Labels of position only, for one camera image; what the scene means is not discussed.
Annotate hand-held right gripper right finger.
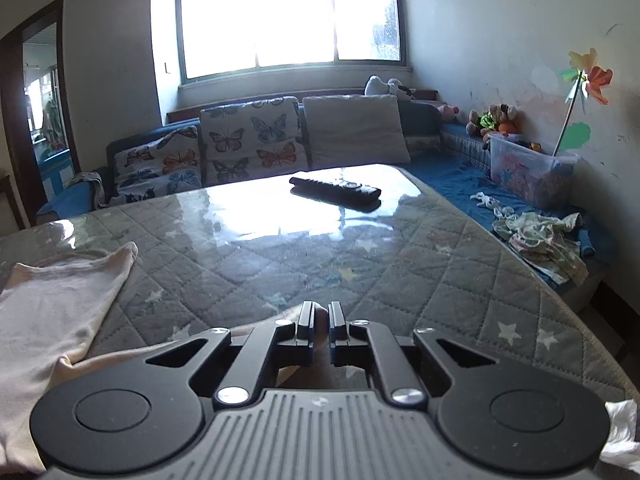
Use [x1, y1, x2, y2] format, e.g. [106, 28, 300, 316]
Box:
[328, 301, 497, 406]

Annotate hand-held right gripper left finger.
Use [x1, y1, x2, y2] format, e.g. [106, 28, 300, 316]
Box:
[145, 300, 322, 406]

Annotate pale pink garment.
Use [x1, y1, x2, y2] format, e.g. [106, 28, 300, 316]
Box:
[0, 241, 177, 476]

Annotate crumpled patterned clothes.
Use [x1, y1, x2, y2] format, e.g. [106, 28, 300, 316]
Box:
[492, 211, 590, 283]

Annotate grey quilted star tablecloth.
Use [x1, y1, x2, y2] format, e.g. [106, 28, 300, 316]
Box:
[0, 163, 640, 411]

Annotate black remote control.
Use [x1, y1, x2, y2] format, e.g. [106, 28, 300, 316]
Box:
[289, 176, 382, 205]

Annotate butterfly print cushion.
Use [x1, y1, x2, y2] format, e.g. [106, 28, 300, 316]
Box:
[114, 126, 203, 205]
[199, 96, 310, 186]

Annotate small white patterned cloth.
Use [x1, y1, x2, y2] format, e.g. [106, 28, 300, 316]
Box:
[470, 191, 513, 217]

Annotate plain beige cushion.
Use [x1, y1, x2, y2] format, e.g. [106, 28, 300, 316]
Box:
[302, 94, 412, 171]

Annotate blue sofa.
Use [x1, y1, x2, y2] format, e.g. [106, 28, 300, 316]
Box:
[36, 91, 617, 306]

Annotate white plush toy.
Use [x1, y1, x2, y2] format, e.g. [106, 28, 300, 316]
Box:
[364, 75, 416, 100]

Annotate clear plastic storage box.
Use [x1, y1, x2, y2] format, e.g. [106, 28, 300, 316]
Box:
[488, 132, 582, 211]

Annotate brown plush toy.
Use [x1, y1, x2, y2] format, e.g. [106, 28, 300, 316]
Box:
[466, 103, 521, 142]

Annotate window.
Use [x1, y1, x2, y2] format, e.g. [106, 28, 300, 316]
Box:
[175, 0, 405, 81]

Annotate white crumpled tissue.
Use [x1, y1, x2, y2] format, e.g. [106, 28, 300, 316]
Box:
[598, 399, 640, 468]

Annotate colourful paper pinwheel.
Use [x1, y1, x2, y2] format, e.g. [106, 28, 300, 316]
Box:
[552, 48, 614, 157]

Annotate dark wooden door frame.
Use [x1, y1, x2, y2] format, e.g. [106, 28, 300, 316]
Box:
[0, 0, 82, 233]

